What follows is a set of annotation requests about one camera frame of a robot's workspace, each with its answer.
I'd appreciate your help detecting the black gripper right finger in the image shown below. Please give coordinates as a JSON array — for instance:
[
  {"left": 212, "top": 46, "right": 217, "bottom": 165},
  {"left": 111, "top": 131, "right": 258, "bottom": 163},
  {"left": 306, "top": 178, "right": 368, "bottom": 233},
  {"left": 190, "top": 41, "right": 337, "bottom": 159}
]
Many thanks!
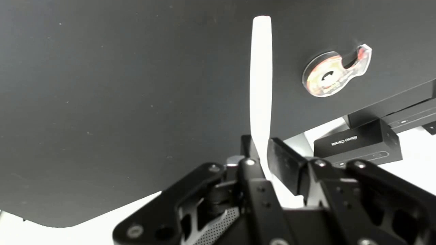
[{"left": 268, "top": 137, "right": 310, "bottom": 196}]

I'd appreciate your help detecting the black box device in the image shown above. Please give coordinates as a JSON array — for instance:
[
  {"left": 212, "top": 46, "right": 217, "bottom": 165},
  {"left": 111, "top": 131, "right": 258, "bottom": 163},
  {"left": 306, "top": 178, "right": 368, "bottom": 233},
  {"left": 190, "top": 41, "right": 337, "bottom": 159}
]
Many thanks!
[{"left": 314, "top": 120, "right": 402, "bottom": 167}]

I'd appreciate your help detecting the white plastic spoon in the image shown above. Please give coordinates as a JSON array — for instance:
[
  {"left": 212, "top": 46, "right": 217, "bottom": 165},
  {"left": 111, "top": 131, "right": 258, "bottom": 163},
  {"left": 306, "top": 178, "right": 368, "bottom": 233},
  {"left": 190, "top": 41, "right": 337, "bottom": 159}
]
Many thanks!
[{"left": 248, "top": 15, "right": 274, "bottom": 161}]

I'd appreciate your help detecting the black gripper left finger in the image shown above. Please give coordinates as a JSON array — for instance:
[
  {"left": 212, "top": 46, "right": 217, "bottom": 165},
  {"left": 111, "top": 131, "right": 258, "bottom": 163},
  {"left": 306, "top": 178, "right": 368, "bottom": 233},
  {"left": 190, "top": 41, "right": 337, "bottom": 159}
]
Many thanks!
[{"left": 242, "top": 135, "right": 263, "bottom": 176}]

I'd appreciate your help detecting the clear tape dispenser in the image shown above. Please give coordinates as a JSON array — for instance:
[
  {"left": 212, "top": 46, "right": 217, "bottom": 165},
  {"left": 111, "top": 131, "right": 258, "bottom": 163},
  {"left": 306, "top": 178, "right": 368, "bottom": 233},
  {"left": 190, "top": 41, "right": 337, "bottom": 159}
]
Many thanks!
[{"left": 303, "top": 44, "right": 372, "bottom": 98}]

